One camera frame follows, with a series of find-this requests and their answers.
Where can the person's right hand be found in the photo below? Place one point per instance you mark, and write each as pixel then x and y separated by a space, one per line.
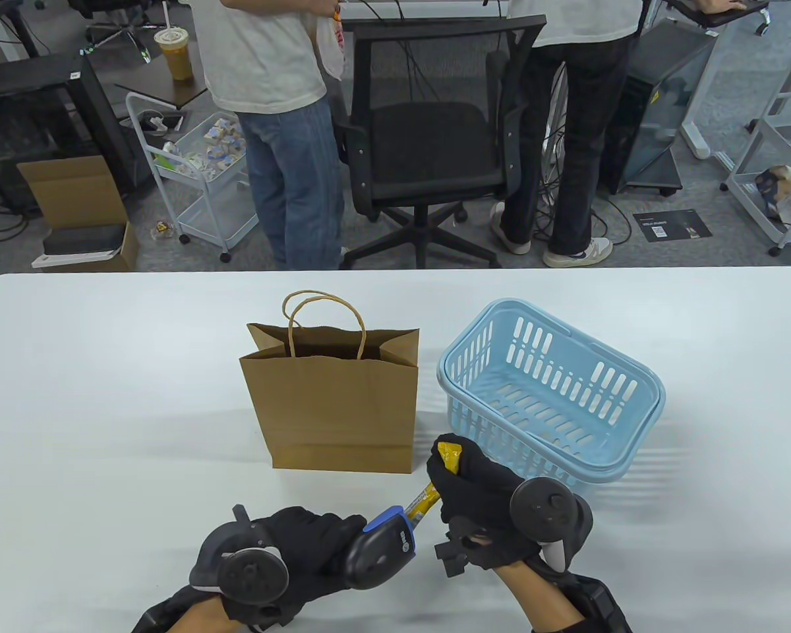
pixel 481 481

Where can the person's left hand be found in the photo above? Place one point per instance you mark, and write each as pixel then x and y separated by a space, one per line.
pixel 310 547

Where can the yellow instant coffee powder package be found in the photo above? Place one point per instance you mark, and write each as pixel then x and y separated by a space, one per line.
pixel 448 456

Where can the grey and blue barcode scanner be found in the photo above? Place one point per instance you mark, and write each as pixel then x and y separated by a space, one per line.
pixel 382 554

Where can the brown paper bag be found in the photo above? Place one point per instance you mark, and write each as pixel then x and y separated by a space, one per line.
pixel 329 409

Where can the person's right forearm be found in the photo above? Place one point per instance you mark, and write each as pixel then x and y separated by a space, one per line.
pixel 540 600

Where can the person's left forearm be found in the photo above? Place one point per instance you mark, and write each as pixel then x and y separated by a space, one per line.
pixel 204 620

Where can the black and white left controller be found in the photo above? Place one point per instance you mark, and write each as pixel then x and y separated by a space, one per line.
pixel 250 573

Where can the black and white controller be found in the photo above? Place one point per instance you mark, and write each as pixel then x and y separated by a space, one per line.
pixel 547 514
pixel 250 573

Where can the black and white right controller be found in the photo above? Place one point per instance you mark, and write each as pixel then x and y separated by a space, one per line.
pixel 547 514

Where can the light blue plastic basket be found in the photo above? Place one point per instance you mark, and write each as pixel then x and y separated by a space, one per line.
pixel 567 422

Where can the black leaflet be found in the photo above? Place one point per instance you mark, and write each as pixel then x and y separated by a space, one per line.
pixel 672 227

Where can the white rolling cart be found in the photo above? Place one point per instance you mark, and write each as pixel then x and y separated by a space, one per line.
pixel 204 217

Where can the black mesh office chair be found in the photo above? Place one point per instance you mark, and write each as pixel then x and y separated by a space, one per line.
pixel 428 138

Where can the small colourful snack packet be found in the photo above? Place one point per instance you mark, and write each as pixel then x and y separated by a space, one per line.
pixel 163 231

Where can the pile of snack packets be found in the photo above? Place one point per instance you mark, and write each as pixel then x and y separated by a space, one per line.
pixel 224 145

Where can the heap of colourful bags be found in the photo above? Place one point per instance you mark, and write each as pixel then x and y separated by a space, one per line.
pixel 781 184

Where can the black computer tower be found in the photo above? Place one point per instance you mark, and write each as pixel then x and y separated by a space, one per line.
pixel 666 99

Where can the open cardboard box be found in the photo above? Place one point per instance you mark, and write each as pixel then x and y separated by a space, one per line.
pixel 72 191

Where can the dark side table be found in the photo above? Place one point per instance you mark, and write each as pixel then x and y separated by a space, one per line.
pixel 165 89

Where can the plastic drink cup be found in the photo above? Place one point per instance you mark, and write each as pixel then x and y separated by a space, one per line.
pixel 175 56

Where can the grey office chair base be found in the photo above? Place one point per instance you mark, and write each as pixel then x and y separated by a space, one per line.
pixel 115 33

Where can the black right wrist mount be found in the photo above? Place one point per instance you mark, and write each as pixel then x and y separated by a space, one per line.
pixel 600 606

